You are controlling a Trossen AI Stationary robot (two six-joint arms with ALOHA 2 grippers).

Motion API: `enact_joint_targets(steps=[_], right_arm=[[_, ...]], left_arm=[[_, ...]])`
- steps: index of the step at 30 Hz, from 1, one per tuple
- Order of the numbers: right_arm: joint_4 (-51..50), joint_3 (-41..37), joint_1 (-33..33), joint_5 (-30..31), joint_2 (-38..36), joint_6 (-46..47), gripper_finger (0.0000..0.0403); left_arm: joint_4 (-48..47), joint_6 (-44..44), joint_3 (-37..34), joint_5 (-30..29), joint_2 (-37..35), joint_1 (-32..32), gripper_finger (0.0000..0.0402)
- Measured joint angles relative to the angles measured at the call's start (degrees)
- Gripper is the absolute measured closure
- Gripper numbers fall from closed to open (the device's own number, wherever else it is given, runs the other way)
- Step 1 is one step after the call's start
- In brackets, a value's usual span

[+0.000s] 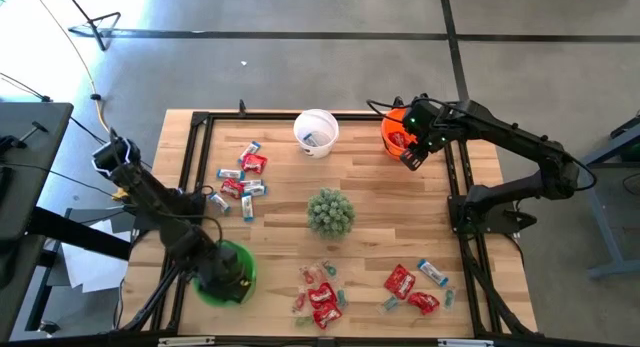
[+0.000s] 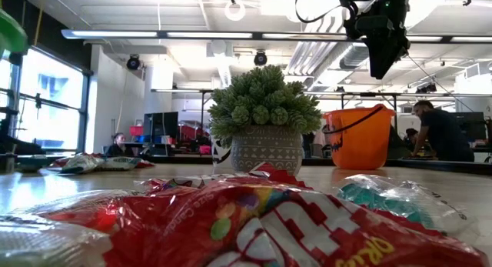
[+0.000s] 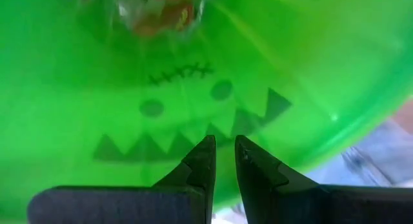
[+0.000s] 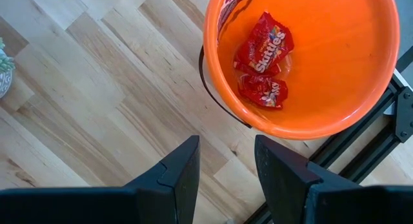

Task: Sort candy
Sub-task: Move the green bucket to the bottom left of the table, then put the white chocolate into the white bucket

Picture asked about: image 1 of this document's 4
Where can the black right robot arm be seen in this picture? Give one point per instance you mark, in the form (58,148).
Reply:
(500,132)

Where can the blue-gray table frame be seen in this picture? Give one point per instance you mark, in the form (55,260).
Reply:
(600,214)

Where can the white table bracket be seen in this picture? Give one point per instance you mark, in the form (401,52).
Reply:
(465,343)
(185,341)

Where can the white plastic bucket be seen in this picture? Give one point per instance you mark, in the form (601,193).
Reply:
(325,132)

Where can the orange plastic bucket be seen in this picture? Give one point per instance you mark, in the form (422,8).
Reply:
(391,121)

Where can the black stand base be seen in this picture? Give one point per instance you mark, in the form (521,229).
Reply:
(92,31)

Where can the black clamp tool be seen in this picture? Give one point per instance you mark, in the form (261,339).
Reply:
(9,143)

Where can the black frame clamp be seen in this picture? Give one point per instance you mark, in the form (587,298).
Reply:
(242,107)
(397,102)

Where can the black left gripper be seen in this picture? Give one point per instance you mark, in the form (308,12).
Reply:
(225,274)

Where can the green potted artificial plant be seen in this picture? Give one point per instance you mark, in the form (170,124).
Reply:
(330,213)

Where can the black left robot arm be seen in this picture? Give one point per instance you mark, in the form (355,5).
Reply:
(150,202)

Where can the dark gray desk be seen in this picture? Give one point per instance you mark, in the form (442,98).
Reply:
(25,197)

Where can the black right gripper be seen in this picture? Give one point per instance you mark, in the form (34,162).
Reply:
(430,124)

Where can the black desk beam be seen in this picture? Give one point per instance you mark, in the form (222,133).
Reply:
(80,233)

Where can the white paper sheets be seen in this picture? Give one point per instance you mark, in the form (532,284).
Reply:
(90,272)

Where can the green plastic bucket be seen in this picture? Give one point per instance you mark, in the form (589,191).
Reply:
(251,274)

